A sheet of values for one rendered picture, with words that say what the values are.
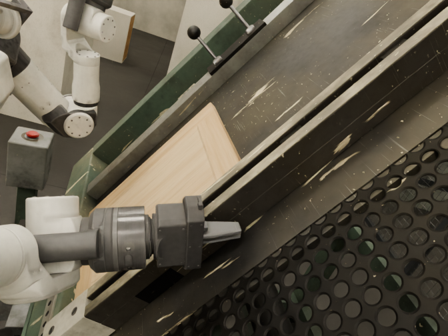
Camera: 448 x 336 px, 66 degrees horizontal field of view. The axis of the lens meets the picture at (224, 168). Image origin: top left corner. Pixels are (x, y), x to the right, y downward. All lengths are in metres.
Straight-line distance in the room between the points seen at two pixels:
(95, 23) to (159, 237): 0.60
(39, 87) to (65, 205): 0.53
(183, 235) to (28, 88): 0.62
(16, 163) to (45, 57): 2.01
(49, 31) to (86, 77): 2.24
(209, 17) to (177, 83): 3.30
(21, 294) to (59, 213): 0.10
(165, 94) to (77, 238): 0.86
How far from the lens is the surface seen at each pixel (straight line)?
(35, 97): 0.99
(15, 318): 1.04
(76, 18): 0.93
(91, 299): 0.72
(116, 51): 5.89
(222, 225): 0.52
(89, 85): 1.00
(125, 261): 0.48
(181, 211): 0.49
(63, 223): 0.49
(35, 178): 1.37
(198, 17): 4.50
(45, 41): 3.25
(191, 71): 1.23
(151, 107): 1.26
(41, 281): 0.45
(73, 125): 1.01
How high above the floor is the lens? 1.59
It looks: 27 degrees down
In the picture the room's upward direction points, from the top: 21 degrees clockwise
